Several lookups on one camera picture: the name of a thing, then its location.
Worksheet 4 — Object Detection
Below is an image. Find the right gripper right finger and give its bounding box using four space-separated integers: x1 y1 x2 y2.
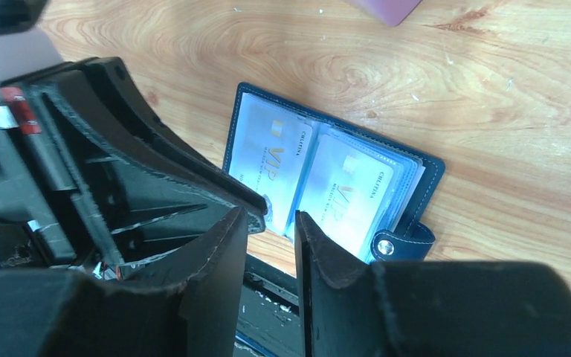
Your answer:
295 212 571 356

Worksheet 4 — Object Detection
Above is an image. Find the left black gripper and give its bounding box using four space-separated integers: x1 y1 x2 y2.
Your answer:
0 57 267 269

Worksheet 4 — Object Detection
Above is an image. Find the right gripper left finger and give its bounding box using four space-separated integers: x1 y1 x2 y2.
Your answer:
0 208 248 356

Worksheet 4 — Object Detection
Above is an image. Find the blue leather card holder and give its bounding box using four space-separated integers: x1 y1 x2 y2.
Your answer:
224 83 445 263

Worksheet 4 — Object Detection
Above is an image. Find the white VIP card left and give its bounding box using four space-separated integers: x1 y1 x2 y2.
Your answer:
228 93 314 235

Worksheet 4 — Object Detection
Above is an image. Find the pink metronome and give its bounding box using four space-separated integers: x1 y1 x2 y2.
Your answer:
347 0 422 27

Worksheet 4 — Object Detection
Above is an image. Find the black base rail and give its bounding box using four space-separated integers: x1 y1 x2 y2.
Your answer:
233 254 304 357

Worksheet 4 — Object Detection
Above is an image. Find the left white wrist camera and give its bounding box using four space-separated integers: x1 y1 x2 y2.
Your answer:
0 0 65 124

